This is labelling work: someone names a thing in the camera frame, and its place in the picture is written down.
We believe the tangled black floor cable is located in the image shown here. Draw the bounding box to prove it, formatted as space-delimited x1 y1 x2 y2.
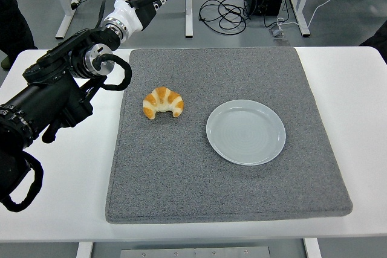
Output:
198 0 253 34

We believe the white table leg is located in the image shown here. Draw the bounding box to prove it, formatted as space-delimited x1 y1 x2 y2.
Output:
75 241 94 258
303 237 322 258

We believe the person's leg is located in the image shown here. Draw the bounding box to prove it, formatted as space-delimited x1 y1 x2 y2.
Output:
359 24 387 48

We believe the person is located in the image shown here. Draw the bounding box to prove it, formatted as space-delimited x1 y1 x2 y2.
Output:
0 0 39 70

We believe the pale grey round plate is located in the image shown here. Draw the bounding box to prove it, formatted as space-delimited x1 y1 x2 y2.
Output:
206 99 287 167

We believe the grey metal plate with screws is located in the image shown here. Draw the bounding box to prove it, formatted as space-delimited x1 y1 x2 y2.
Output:
120 246 271 258

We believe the grey fabric mat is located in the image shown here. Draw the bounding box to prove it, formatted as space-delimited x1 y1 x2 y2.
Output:
105 47 353 225

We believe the golden croissant bread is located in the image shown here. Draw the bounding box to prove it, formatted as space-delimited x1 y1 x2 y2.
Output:
142 86 184 119

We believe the grey floor socket box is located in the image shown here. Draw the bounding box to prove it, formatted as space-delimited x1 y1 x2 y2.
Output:
268 25 287 40

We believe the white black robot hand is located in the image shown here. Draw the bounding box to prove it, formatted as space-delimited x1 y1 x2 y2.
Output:
104 0 186 33

